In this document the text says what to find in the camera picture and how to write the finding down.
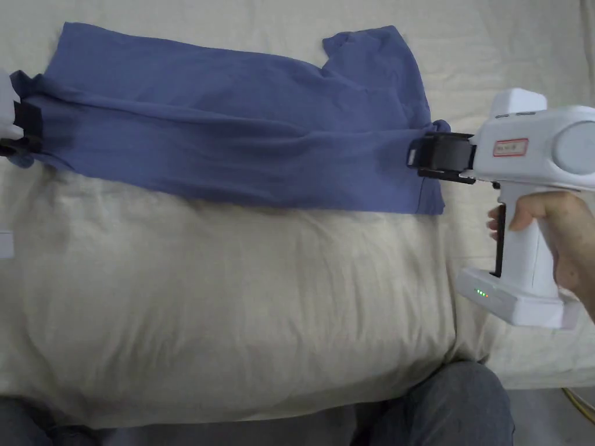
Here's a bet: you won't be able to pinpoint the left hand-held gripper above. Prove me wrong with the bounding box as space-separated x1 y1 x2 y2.
0 69 45 260

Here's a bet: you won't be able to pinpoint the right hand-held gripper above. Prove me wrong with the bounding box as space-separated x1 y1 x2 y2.
406 88 595 331

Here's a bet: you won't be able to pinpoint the blue shirt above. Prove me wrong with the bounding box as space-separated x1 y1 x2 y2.
8 20 451 217

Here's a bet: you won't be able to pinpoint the person's right hand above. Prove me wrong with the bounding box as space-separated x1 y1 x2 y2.
485 191 595 322

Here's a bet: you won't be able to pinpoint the bed with beige sheet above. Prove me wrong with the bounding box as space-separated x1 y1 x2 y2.
0 0 595 430

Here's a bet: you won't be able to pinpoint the person's legs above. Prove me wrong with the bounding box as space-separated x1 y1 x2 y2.
0 361 518 446

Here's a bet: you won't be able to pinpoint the yellow cable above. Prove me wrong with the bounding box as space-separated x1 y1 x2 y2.
561 386 595 426

